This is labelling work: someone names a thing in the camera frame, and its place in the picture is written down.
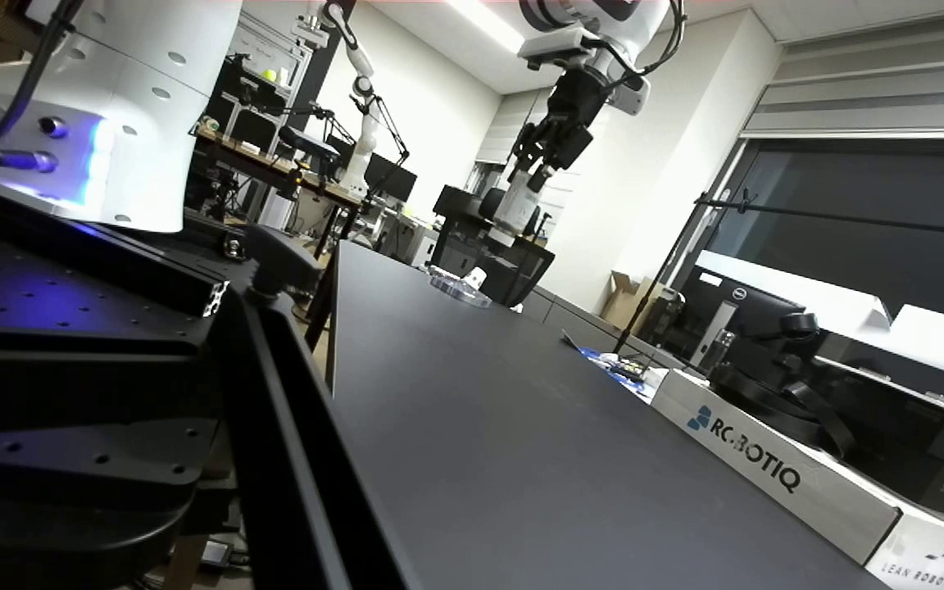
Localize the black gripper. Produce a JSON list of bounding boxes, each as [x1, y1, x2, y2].
[[512, 69, 609, 169]]

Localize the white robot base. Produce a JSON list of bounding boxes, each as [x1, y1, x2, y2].
[[0, 0, 243, 231]]

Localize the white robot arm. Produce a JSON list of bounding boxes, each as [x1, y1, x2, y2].
[[512, 0, 689, 169]]

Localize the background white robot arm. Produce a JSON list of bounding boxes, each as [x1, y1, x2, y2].
[[320, 0, 411, 198]]

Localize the black tripod pole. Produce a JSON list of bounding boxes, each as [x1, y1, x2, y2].
[[613, 193, 944, 353]]

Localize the black office chair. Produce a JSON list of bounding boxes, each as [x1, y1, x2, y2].
[[432, 186, 553, 309]]

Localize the cardboard box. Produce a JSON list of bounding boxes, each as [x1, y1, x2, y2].
[[601, 271, 649, 329]]

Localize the black gripper on shelf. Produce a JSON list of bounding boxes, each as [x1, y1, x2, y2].
[[710, 288, 857, 454]]

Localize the cluttered wooden desk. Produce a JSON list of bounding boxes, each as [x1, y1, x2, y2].
[[193, 52, 360, 231]]

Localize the white Robotiq box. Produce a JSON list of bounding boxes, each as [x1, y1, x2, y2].
[[649, 370, 944, 590]]

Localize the black optical breadboard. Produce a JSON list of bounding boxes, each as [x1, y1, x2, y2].
[[0, 198, 220, 590]]

